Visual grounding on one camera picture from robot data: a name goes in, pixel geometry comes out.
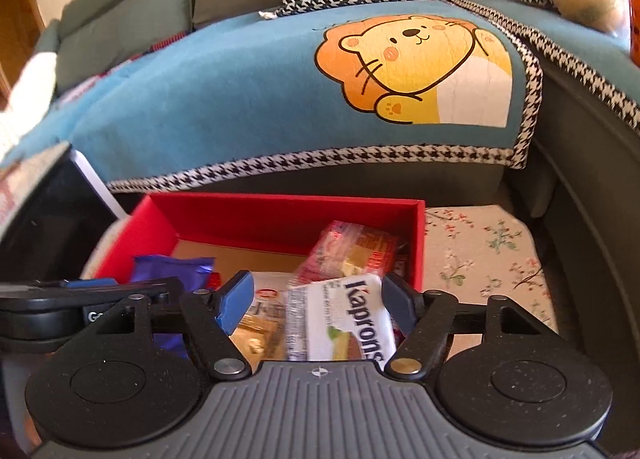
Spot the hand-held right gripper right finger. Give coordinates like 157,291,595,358
382,271,571,382

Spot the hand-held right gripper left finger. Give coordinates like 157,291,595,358
70,270,253,381

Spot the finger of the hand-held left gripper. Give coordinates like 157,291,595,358
75,277,185,307
62,278,118,289

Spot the dark blue snack packet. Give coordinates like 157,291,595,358
131,255,216,357

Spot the white packet with orange picture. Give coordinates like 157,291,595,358
231,271,297,369

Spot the white wafer packet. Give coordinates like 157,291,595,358
285,273,398,372

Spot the pink clear cake packet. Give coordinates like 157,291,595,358
295,220,401,285

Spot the red cardboard box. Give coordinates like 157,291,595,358
92,193,427,300

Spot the black cabinet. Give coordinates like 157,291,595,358
0,141,128,285

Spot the blue lion sofa cover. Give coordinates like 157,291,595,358
0,0,543,192

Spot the white cloth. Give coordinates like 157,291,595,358
0,51,61,154

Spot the blue houndstooth edged sofa cover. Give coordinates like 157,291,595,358
440,0,640,134

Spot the orange plastic basket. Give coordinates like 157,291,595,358
619,0,640,67

